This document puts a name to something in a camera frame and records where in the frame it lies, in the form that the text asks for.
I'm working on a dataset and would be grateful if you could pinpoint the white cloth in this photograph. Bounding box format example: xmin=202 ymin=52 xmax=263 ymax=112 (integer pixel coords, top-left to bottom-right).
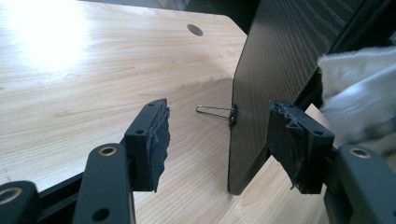
xmin=317 ymin=31 xmax=396 ymax=157

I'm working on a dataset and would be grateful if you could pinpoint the dark board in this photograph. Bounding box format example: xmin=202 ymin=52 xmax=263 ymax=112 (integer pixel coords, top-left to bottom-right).
xmin=227 ymin=0 xmax=390 ymax=196

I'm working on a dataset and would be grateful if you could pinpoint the black binder clip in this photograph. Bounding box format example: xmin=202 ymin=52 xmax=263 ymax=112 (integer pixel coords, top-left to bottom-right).
xmin=195 ymin=104 xmax=239 ymax=127

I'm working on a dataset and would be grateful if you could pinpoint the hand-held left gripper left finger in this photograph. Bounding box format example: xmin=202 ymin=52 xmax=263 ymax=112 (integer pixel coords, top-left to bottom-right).
xmin=123 ymin=98 xmax=172 ymax=193

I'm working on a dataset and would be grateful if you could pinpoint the dark round table grommet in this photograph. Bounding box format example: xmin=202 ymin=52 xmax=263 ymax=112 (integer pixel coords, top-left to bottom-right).
xmin=186 ymin=23 xmax=205 ymax=37

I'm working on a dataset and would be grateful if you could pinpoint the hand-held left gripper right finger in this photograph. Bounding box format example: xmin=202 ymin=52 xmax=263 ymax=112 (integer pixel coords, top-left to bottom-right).
xmin=266 ymin=99 xmax=336 ymax=195

